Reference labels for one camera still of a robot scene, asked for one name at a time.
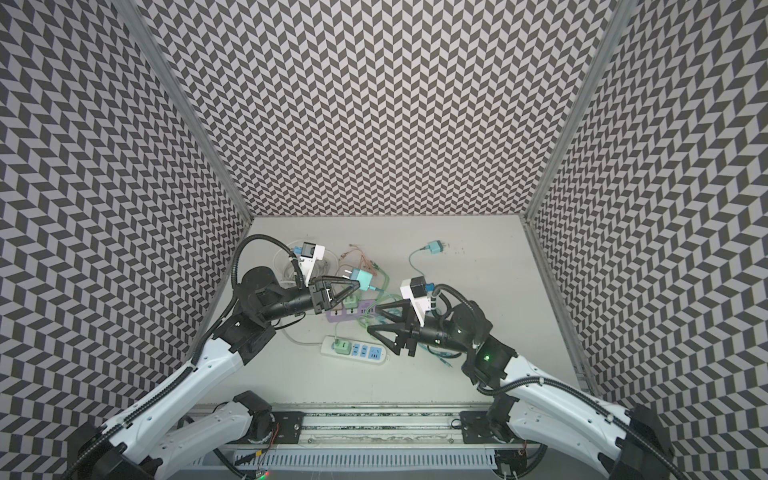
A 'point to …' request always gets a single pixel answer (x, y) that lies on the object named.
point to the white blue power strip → (360, 350)
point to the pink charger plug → (336, 315)
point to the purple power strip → (366, 308)
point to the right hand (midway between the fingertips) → (373, 332)
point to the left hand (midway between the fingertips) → (358, 289)
